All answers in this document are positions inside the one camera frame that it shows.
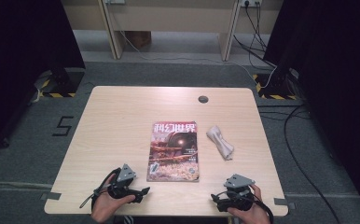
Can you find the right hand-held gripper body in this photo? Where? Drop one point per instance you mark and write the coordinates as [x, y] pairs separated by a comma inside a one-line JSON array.
[[240, 196]]

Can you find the white quilted cloth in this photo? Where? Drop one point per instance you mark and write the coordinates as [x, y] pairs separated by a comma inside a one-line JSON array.
[[220, 141]]

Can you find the black stand base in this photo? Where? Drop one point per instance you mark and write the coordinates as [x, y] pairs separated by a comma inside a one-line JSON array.
[[276, 87], [64, 82]]

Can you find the white wall socket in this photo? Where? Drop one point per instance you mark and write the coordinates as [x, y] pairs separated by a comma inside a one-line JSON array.
[[251, 2]]

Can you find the black curtain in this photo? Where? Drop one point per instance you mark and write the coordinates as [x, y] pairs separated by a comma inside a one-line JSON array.
[[19, 62], [339, 77]]

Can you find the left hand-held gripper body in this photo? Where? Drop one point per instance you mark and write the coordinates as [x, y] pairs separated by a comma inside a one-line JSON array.
[[120, 188]]

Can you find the brown cardboard box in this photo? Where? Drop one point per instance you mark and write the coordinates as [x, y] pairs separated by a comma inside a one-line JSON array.
[[139, 39]]

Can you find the person's right hand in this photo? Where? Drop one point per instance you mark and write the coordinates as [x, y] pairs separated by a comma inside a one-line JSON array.
[[252, 216]]

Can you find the person's left hand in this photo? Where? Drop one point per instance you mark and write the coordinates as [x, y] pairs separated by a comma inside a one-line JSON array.
[[105, 207]]

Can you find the grey tape piece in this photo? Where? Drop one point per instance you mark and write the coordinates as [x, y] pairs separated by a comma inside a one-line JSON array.
[[50, 196], [283, 202]]

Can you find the red cover magazine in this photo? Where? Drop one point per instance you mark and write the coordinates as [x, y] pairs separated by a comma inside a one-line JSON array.
[[173, 152]]

